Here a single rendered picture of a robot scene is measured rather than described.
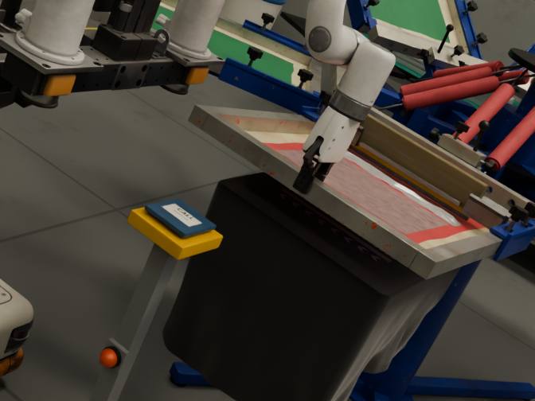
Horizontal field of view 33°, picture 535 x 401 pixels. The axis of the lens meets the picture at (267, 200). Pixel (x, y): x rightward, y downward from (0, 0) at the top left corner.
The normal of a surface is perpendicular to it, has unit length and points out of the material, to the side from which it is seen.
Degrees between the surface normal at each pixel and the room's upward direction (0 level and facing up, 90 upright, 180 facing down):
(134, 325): 90
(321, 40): 87
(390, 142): 84
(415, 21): 32
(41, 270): 0
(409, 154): 84
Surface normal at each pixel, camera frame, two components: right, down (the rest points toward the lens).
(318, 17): -0.62, -0.01
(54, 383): 0.39, -0.85
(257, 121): 0.76, 0.52
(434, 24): 0.55, -0.44
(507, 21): -0.47, 0.16
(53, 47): 0.23, 0.47
